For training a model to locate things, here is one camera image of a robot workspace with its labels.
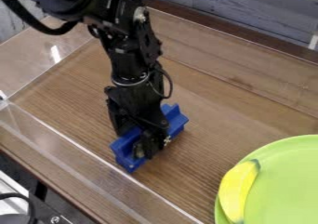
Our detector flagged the black device bottom left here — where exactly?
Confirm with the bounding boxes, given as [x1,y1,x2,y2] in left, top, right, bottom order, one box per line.
[31,197,97,224]

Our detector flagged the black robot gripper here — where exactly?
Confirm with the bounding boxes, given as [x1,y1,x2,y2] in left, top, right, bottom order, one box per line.
[105,78,169,159]

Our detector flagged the clear acrylic enclosure walls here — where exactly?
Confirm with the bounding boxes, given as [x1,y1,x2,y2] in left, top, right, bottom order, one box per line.
[0,9,318,224]

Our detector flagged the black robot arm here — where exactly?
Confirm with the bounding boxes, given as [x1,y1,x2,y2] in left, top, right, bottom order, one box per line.
[2,0,171,159]

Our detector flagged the yellow object on plate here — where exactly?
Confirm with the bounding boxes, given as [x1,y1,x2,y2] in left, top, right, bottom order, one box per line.
[220,159,261,224]

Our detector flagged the green plate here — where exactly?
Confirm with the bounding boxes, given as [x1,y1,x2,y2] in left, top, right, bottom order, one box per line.
[214,135,318,224]

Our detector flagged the blue plastic block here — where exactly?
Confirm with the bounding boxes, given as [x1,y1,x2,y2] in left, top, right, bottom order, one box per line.
[110,103,189,173]

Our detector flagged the black cable bottom left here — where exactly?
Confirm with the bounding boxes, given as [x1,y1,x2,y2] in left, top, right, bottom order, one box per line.
[0,192,39,224]

